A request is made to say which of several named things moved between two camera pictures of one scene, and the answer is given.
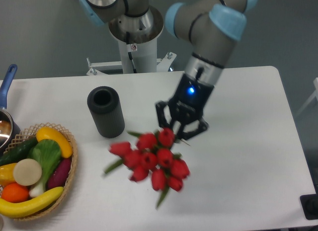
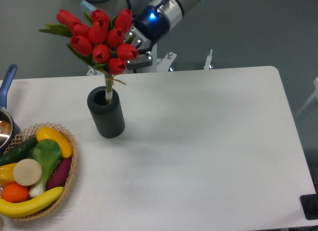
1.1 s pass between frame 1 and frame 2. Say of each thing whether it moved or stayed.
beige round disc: stayed
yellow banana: stayed
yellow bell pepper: stayed
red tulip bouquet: moved
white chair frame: stayed
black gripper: moved
